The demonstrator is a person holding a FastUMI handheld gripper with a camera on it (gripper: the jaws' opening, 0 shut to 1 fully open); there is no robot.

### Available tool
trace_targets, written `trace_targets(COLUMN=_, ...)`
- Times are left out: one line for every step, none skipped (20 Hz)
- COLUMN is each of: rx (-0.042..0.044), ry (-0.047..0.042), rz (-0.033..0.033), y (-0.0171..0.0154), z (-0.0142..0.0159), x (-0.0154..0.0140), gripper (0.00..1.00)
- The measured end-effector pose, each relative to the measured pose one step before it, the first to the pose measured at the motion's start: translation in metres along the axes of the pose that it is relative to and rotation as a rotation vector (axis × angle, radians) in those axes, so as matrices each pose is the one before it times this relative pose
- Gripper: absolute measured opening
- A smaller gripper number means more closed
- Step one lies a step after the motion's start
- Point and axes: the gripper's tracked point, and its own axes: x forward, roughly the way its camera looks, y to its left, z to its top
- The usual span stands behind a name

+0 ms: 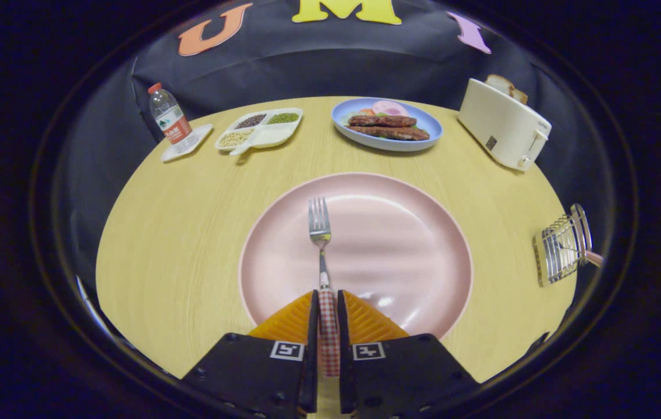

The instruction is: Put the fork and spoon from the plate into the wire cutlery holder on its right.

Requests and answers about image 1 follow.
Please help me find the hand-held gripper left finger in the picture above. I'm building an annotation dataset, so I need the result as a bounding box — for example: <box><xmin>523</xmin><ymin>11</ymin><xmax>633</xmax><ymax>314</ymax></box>
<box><xmin>182</xmin><ymin>290</ymin><xmax>319</xmax><ymax>419</ymax></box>

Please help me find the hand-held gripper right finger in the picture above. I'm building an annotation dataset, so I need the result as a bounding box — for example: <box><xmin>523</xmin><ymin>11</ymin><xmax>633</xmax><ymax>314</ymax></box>
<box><xmin>337</xmin><ymin>289</ymin><xmax>479</xmax><ymax>419</ymax></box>

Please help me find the fork with checkered handle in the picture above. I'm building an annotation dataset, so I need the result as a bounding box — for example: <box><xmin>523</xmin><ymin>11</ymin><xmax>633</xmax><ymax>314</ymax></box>
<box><xmin>308</xmin><ymin>197</ymin><xmax>341</xmax><ymax>378</ymax></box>

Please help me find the spoon with checkered handle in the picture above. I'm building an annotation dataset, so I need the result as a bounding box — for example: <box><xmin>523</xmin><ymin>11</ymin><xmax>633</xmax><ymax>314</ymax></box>
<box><xmin>557</xmin><ymin>243</ymin><xmax>605</xmax><ymax>268</ymax></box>

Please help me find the pink plate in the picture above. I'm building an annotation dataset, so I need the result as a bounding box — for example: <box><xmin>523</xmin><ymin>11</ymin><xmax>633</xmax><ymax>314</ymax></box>
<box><xmin>239</xmin><ymin>172</ymin><xmax>474</xmax><ymax>341</ymax></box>

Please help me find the white divided dish with beans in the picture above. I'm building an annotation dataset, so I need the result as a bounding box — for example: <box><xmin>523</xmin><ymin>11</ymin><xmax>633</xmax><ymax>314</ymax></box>
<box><xmin>215</xmin><ymin>108</ymin><xmax>303</xmax><ymax>157</ymax></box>

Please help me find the white square coaster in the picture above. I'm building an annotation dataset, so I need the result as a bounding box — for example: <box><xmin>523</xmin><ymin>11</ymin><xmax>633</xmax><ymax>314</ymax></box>
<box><xmin>160</xmin><ymin>123</ymin><xmax>214</xmax><ymax>162</ymax></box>

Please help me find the brown meat strip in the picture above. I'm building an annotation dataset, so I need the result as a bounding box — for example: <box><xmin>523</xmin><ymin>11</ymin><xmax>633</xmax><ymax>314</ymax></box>
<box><xmin>349</xmin><ymin>125</ymin><xmax>430</xmax><ymax>141</ymax></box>
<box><xmin>348</xmin><ymin>115</ymin><xmax>418</xmax><ymax>128</ymax></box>

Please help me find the blue plate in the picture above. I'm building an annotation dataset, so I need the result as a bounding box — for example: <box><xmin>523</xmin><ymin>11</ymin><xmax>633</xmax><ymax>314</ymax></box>
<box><xmin>331</xmin><ymin>97</ymin><xmax>443</xmax><ymax>152</ymax></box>

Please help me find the white toaster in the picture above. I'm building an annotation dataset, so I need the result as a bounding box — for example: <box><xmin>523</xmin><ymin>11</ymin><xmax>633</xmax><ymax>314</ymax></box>
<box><xmin>457</xmin><ymin>78</ymin><xmax>553</xmax><ymax>172</ymax></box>

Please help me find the pink ham slice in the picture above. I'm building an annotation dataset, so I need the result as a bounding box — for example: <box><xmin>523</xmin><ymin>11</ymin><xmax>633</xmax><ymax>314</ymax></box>
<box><xmin>372</xmin><ymin>100</ymin><xmax>408</xmax><ymax>117</ymax></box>

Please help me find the clear water bottle red label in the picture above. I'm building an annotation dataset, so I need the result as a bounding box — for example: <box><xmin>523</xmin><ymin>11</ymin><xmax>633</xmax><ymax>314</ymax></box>
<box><xmin>148</xmin><ymin>83</ymin><xmax>197</xmax><ymax>146</ymax></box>

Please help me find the metal wire rack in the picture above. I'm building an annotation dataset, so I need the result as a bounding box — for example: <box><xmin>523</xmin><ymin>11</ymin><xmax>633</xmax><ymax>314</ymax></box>
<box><xmin>532</xmin><ymin>203</ymin><xmax>594</xmax><ymax>287</ymax></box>

